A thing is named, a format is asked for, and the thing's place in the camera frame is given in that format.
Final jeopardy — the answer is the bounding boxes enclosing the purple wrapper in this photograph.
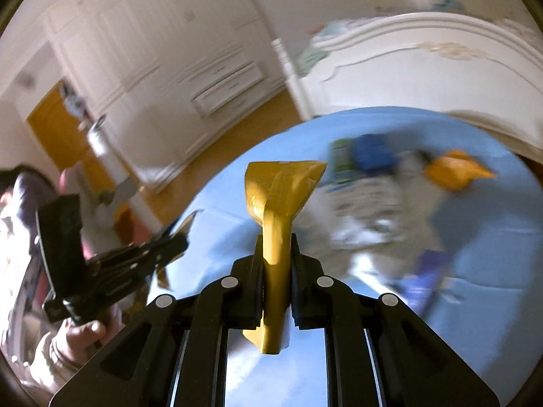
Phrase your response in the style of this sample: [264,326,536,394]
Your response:
[399,250,452,316]

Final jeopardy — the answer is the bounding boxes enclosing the yellow snack wrapper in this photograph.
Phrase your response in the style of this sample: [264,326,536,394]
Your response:
[243,161,327,355]

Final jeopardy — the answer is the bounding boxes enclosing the blue wet wipes pack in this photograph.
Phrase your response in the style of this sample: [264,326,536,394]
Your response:
[353,134,398,176]

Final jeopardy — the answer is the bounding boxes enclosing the green snack packet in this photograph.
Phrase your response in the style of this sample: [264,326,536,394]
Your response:
[331,139,355,184]

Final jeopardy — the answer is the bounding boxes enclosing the person left hand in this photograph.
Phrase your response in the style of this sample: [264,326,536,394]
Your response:
[52,305,123,368]

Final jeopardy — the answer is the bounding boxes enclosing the blue tablecloth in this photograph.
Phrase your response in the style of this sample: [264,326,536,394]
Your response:
[168,108,542,404]

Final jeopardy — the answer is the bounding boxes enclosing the orange crumpled wrapper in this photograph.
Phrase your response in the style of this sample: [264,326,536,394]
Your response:
[423,150,496,192]

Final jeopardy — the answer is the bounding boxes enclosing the white built-in wardrobe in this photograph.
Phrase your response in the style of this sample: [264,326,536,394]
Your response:
[42,0,283,189]

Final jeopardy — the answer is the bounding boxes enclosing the white bed frame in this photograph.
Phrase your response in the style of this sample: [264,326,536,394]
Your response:
[273,0,542,161]

